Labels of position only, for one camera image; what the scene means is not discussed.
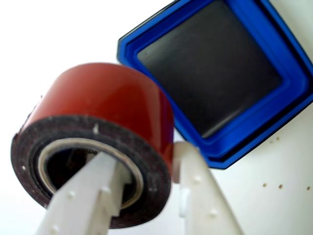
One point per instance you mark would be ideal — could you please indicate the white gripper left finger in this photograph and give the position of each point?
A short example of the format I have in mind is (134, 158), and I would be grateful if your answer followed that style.
(80, 200)

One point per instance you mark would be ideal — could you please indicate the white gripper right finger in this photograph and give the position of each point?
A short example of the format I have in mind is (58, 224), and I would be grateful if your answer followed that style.
(205, 195)

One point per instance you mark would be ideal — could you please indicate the red tape roll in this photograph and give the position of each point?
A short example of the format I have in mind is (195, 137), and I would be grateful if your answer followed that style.
(110, 98)

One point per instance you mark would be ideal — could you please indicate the blue square box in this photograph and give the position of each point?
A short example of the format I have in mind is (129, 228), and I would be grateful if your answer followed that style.
(276, 49)

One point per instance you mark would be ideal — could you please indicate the black pad insert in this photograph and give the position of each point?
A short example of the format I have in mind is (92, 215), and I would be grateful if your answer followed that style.
(207, 73)

